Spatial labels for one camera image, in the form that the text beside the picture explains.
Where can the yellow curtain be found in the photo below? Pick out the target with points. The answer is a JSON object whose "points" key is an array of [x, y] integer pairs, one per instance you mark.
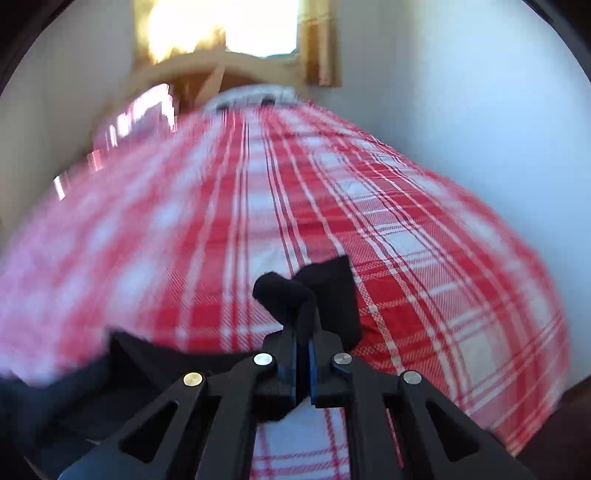
{"points": [[318, 41]]}

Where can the wooden headboard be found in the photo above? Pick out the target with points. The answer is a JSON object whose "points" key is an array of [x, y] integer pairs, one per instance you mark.
{"points": [[251, 64]]}

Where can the red plaid blanket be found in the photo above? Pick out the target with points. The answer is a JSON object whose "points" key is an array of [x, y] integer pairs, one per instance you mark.
{"points": [[221, 221]]}

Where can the grey white pillow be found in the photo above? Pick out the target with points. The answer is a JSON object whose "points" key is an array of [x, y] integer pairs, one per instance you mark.
{"points": [[251, 96]]}

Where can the bright window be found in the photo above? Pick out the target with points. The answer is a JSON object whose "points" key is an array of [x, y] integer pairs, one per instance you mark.
{"points": [[240, 25]]}

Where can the pink patterned pillow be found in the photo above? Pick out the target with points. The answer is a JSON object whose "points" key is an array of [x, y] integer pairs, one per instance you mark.
{"points": [[138, 121]]}

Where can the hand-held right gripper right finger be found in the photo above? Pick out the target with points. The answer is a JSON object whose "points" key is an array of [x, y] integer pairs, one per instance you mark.
{"points": [[313, 369]]}

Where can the black pants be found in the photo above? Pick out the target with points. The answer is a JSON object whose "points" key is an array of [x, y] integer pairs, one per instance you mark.
{"points": [[333, 295]]}

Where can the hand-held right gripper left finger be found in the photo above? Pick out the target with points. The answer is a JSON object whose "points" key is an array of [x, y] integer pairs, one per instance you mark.
{"points": [[290, 364]]}

